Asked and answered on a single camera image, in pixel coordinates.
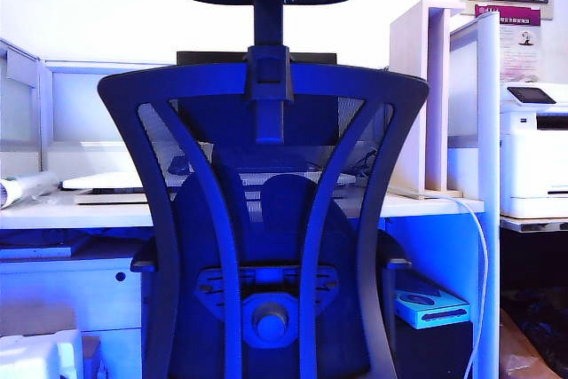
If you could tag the dark computer mouse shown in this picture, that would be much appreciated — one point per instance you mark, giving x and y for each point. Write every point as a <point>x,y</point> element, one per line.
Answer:
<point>179,166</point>

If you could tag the black computer tower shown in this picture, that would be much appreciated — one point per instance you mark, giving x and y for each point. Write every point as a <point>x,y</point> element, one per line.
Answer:
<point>435,352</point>

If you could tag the beige cardboard box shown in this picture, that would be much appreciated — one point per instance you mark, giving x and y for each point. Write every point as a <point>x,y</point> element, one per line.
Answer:
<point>35,319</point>

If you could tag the black computer monitor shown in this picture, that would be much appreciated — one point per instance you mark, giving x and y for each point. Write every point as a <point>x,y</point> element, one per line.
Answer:
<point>213,58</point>

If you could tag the white foam box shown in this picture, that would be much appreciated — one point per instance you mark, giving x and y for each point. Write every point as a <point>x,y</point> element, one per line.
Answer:
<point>31,357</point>

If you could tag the flat grey book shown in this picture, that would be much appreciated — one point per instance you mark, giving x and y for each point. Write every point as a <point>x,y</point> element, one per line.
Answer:
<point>111,197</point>

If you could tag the white rounded partition panel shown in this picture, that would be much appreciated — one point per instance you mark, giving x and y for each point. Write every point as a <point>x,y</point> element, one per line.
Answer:
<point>488,130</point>

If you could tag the black plastic bag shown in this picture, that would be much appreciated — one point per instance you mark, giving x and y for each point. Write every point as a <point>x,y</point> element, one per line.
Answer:
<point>546,321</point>

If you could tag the white desk back divider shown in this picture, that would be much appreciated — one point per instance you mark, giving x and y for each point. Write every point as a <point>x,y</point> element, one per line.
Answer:
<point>80,108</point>

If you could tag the brown cardboard sheet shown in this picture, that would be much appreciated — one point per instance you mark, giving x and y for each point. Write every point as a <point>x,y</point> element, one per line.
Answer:
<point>517,352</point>

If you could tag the white laptop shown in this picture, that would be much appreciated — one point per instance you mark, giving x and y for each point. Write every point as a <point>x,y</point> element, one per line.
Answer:
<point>104,180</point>

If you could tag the frosted desk side divider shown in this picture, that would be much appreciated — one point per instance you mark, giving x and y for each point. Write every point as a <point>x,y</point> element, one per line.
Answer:
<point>18,99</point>

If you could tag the light wooden file shelf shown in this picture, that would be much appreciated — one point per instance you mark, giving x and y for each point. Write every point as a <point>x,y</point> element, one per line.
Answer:
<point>417,139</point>

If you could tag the purple and white poster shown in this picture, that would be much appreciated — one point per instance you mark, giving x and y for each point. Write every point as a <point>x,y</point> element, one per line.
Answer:
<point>519,46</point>

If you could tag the wooden printer table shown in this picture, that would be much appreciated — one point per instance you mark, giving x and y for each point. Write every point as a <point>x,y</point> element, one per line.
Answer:
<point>534,223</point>

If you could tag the teal product box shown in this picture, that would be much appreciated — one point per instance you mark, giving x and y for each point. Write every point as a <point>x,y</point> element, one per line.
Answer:
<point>439,314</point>

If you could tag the white office printer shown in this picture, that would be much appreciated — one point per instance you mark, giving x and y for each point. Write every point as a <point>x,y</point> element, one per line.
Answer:
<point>530,166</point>

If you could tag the white drawer cabinet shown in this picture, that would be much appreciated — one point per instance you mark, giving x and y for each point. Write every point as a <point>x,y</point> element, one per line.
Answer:
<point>66,290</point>

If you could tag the black mesh office chair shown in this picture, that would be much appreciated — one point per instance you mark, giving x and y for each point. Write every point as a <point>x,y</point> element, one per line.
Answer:
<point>177,86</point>

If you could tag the keyboard tray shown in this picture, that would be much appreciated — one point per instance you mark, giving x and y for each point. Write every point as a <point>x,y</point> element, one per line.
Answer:
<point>37,249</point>

